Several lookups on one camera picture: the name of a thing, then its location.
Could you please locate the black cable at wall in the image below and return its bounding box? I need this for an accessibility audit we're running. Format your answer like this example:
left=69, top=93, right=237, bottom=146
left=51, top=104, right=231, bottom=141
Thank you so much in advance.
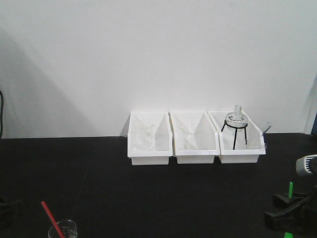
left=0, top=90, right=5, bottom=139

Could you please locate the round glass flask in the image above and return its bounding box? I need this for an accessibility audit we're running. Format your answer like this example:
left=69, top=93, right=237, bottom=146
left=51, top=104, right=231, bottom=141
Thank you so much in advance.
left=225, top=105, right=248, bottom=128

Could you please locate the red plastic spoon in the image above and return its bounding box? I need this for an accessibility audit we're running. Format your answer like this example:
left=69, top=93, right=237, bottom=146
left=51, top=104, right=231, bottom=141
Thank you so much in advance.
left=41, top=201, right=65, bottom=238

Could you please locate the small graduated glass beaker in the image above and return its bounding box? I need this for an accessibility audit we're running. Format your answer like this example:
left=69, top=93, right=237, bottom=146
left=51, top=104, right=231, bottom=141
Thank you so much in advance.
left=48, top=219, right=78, bottom=238

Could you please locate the right white storage bin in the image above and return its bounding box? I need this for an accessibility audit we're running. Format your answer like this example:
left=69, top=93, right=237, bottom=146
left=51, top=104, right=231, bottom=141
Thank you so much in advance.
left=208, top=111, right=266, bottom=164

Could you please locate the black wire tripod stand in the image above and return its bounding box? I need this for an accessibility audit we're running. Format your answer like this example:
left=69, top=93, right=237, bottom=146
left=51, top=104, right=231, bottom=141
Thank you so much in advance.
left=221, top=120, right=248, bottom=150

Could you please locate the left white storage bin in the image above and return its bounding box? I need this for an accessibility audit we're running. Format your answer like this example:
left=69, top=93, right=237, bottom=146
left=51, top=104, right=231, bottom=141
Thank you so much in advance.
left=127, top=112, right=173, bottom=166

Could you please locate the glass beaker in bin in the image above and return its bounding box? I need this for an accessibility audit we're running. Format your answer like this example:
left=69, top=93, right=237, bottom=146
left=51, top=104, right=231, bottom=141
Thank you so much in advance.
left=133, top=119, right=154, bottom=150
left=180, top=123, right=202, bottom=150

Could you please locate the white storage bin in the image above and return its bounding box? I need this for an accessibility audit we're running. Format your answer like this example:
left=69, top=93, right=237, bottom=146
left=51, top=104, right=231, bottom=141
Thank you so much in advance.
left=127, top=112, right=173, bottom=166
left=208, top=111, right=266, bottom=164
left=170, top=111, right=220, bottom=164

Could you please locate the glass beaker in middle bin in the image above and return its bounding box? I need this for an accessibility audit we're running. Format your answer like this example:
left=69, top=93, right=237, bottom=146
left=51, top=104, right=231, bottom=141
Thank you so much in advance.
left=180, top=123, right=202, bottom=150

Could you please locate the glass beaker in left bin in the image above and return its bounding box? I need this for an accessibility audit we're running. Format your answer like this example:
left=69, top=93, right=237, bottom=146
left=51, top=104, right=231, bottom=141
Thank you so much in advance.
left=133, top=119, right=154, bottom=150

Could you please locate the middle white storage bin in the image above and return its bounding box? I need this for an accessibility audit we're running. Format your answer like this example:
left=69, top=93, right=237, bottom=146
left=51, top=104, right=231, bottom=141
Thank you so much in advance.
left=170, top=111, right=220, bottom=164

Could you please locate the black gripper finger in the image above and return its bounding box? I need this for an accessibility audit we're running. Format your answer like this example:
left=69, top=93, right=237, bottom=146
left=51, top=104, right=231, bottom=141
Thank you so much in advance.
left=264, top=198, right=308, bottom=232
left=272, top=193, right=308, bottom=209

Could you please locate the green plastic spoon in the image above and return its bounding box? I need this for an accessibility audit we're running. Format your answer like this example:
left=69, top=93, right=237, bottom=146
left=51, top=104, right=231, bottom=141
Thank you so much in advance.
left=284, top=181, right=293, bottom=238

